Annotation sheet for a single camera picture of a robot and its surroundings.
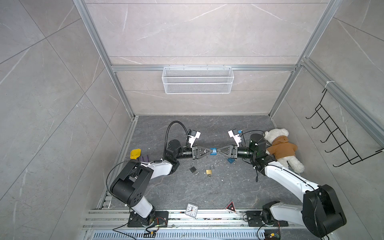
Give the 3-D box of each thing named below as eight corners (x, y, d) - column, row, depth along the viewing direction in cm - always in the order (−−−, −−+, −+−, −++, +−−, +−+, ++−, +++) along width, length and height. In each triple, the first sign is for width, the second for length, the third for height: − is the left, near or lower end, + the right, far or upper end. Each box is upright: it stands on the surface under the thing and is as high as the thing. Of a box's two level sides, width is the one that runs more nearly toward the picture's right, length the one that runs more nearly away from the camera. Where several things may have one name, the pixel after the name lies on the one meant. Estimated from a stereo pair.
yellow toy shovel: (130, 159, 98) (128, 157, 96) (132, 150, 102) (131, 148, 100) (139, 159, 98) (138, 157, 96) (142, 150, 102) (141, 148, 100)
